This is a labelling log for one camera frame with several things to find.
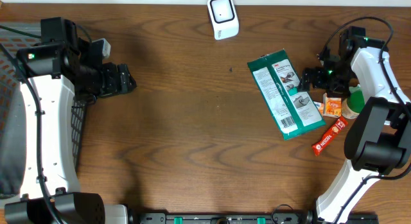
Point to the grey plastic mesh basket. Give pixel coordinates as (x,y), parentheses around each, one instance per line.
(13,117)

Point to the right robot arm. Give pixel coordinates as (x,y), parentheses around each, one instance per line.
(377,146)

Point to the red orange stick packet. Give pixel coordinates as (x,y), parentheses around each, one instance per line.
(329,135)

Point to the white barcode scanner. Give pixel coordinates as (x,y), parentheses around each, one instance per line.
(224,19)

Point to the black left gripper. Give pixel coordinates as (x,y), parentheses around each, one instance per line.
(114,85)

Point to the light green tissue packet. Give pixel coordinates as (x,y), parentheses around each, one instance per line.
(355,89)

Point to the orange tissue pack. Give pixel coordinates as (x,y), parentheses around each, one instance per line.
(320,106)
(332,106)

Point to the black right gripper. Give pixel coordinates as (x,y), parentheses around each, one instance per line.
(340,92)

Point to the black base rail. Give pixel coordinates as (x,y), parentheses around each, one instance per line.
(279,217)

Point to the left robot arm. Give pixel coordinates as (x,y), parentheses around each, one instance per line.
(59,74)

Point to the white green packet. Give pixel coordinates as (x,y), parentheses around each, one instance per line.
(294,112)

